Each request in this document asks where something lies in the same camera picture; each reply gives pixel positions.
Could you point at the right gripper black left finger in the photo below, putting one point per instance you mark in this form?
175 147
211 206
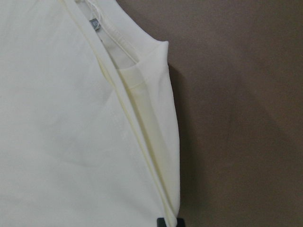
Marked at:
161 222

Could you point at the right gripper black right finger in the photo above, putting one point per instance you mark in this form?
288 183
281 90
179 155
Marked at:
180 222

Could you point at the cream long sleeve printed shirt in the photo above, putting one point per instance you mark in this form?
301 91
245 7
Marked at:
88 129

